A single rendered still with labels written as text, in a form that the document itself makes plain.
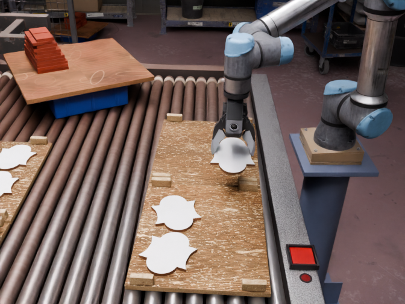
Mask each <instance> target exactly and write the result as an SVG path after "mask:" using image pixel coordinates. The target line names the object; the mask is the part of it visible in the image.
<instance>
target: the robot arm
mask: <svg viewBox="0 0 405 304"><path fill-rule="evenodd" d="M338 1H339V2H345V1H346V0H290V1H288V2H287V3H285V4H283V5H281V6H280V7H278V8H276V9H275V10H273V11H271V12H269V13H268V14H266V15H264V16H263V17H261V18H259V19H258V20H256V21H254V22H253V23H249V22H242V23H240V24H238V25H237V26H236V27H235V28H234V30H233V33H232V34H230V35H229V36H228V37H227V39H226V43H225V51H224V54H225V60H224V78H222V79H221V81H222V82H224V96H225V97H227V98H228V99H227V102H223V111H222V117H221V118H220V120H219V121H218V122H217V123H216V124H215V126H214V129H213V137H212V144H211V152H212V154H215V153H216V149H217V147H219V143H220V141H221V140H223V139H224V138H225V137H228V138H241V136H242V137H243V139H244V141H246V142H247V147H248V148H249V149H250V155H251V156H253V155H254V152H255V129H254V126H253V124H252V123H251V122H250V119H248V117H247V114H248V110H247V103H244V102H243V99H245V98H248V97H249V91H250V89H251V73H252V69H257V68H265V67H270V66H280V65H284V64H288V63H290V62H291V61H292V59H293V56H294V46H293V43H292V41H291V40H290V38H288V37H279V36H281V35H282V34H284V33H286V32H288V31H289V30H291V29H293V28H294V27H296V26H297V25H299V24H301V23H303V22H304V21H306V20H308V19H310V18H311V17H313V16H314V15H316V14H318V13H320V12H321V11H323V10H325V9H326V8H328V7H329V6H331V5H333V4H335V3H337V2H338ZM363 11H364V12H365V14H366V15H367V21H366V29H365V36H364V41H363V49H362V56H361V61H360V68H359V76H358V81H357V82H355V81H351V80H335V81H331V82H329V83H327V84H326V86H325V91H324V98H323V104H322V113H321V120H320V122H319V124H318V126H317V128H316V130H315V132H314V136H313V140H314V142H315V143H316V144H317V145H319V146H320V147H322V148H325V149H327V150H333V151H344V150H349V149H350V148H353V147H354V146H355V143H356V133H357V134H358V135H361V136H363V137H364V138H367V139H373V138H376V137H378V136H380V135H382V134H383V133H384V132H385V131H386V130H387V129H388V128H389V126H390V124H391V122H392V119H393V114H392V112H391V111H390V109H388V108H387V104H388V96H387V95H386V94H385V87H386V81H387V77H388V71H389V65H390V61H391V55H392V49H393V45H394V39H395V33H396V29H397V23H398V18H399V17H400V16H402V15H403V14H405V0H364V5H363ZM226 104H227V105H226ZM244 105H245V106H244ZM224 129H225V131H224ZM242 131H244V132H243V133H242ZM355 132H356V133H355Z"/></svg>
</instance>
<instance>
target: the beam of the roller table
mask: <svg viewBox="0 0 405 304"><path fill-rule="evenodd" d="M250 92H251V99H252V104H253V110H254V117H255V121H256V127H257V134H258V139H259V145H260V152H261V156H262V163H263V169H264V173H265V180H266V187H267V191H268V198H269V205H270V208H271V215H272V222H273V226H274V233H275V240H276V244H277V250H278V257H279V261H280V268H281V275H282V279H283V286H284V292H285V296H286V303H287V304H325V300H324V295H323V292H322V288H321V283H320V280H319V276H318V272H317V270H290V269H289V264H288V261H287V255H286V249H285V248H286V244H307V245H310V241H309V237H308V234H307V229H306V225H305V222H304V218H303V213H302V210H301V206H300V201H299V198H298V194H297V190H296V187H295V182H294V178H293V175H292V171H291V168H290V163H289V159H288V156H287V152H286V147H285V144H284V140H283V135H282V133H281V128H280V124H279V121H278V116H277V112H276V109H275V105H274V100H273V97H272V93H271V89H270V86H269V81H268V77H267V75H266V74H251V89H250ZM303 273H307V274H309V275H311V277H312V281H311V282H310V283H304V282H302V281H301V280H300V275H301V274H303Z"/></svg>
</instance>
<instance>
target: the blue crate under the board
mask: <svg viewBox="0 0 405 304"><path fill-rule="evenodd" d="M46 103H47V104H48V106H49V108H50V109H51V111H52V113H53V114H54V116H55V118H56V119H58V118H64V117H68V116H73V115H79V114H82V113H87V112H93V111H96V110H102V109H107V108H111V107H116V106H121V105H125V104H128V87H127V86H122V87H116V88H112V89H106V90H100V91H97V92H91V93H85V94H81V95H75V96H71V97H66V98H59V99H56V100H50V101H46Z"/></svg>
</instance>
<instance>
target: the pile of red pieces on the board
mask: <svg viewBox="0 0 405 304"><path fill-rule="evenodd" d="M24 33H25V36H24V38H25V40H24V41H25V44H24V50H25V53H26V55H27V57H28V58H29V60H30V62H31V63H32V65H33V66H34V69H35V70H36V72H37V73H38V74H44V73H48V72H55V71H62V70H66V69H69V67H68V60H67V59H66V58H65V56H64V54H63V53H62V51H61V49H60V48H59V46H58V45H57V42H56V41H55V40H54V37H53V36H52V34H51V33H50V32H49V31H48V30H47V28H46V27H40V28H31V29H29V31H24Z"/></svg>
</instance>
